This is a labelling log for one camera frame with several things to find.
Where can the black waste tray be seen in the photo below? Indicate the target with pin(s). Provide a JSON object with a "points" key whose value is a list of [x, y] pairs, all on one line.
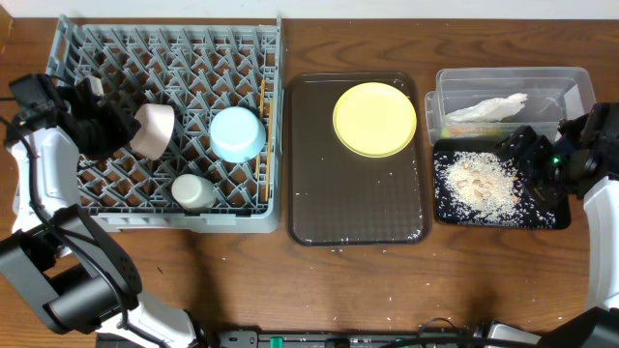
{"points": [[450, 212]]}

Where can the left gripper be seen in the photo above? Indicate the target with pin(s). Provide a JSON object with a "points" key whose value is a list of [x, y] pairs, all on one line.
{"points": [[118, 123]]}

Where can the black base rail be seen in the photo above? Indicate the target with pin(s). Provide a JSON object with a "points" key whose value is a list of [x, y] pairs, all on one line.
{"points": [[255, 337]]}

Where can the grey dishwasher rack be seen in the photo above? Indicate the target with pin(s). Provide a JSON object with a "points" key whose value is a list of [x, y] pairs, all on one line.
{"points": [[198, 71]]}

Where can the clear plastic bin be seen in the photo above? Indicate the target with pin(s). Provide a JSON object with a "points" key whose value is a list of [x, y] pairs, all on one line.
{"points": [[554, 94]]}

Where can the wooden chopstick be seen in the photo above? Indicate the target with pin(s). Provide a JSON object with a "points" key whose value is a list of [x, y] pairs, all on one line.
{"points": [[260, 117], [269, 150]]}

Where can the dark brown serving tray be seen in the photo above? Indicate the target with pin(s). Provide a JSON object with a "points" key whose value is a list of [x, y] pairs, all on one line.
{"points": [[338, 198]]}

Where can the pink bowl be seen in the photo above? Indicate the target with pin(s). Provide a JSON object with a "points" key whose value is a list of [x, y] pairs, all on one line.
{"points": [[156, 128]]}

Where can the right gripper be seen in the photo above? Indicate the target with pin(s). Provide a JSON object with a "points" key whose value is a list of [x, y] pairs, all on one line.
{"points": [[537, 145]]}

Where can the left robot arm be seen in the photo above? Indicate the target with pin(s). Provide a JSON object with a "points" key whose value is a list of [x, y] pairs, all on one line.
{"points": [[60, 261]]}

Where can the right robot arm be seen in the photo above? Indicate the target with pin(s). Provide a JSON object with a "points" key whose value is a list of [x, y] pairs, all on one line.
{"points": [[582, 162]]}

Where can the yellow plate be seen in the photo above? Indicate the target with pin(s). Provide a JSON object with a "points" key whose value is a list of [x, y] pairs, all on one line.
{"points": [[374, 120]]}

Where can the white cup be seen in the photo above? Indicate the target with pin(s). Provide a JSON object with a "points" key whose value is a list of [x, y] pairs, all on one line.
{"points": [[194, 193]]}

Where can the white napkin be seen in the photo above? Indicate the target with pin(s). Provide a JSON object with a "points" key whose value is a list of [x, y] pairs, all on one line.
{"points": [[489, 111]]}

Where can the green snack wrapper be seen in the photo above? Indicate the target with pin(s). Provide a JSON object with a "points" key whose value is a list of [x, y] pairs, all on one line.
{"points": [[464, 131]]}

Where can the pile of rice grains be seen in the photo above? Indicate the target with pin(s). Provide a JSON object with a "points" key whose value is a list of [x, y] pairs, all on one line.
{"points": [[483, 186]]}

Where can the light blue plate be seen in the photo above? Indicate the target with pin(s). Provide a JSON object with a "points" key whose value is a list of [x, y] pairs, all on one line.
{"points": [[236, 135]]}

